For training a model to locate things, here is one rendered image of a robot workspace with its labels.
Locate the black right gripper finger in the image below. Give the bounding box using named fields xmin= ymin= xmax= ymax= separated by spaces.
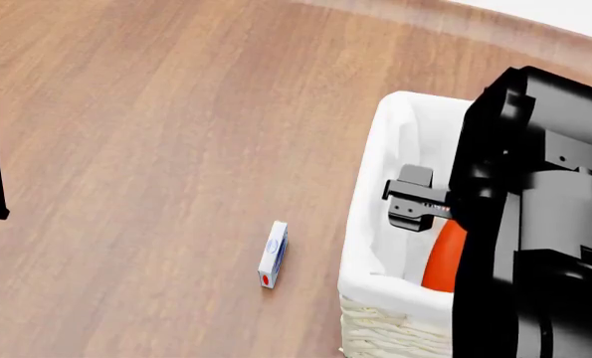
xmin=398 ymin=163 xmax=435 ymax=190
xmin=386 ymin=198 xmax=434 ymax=233

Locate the orange-red ketchup bottle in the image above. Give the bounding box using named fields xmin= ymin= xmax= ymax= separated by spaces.
xmin=421 ymin=218 xmax=469 ymax=293

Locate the white lined wicker basket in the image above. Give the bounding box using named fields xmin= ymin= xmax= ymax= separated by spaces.
xmin=336 ymin=89 xmax=477 ymax=330

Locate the cream wicker basket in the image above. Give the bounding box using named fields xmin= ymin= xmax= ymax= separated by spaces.
xmin=337 ymin=293 xmax=455 ymax=358

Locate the small white printed box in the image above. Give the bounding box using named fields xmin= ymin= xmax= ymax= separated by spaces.
xmin=257 ymin=220 xmax=290 ymax=290

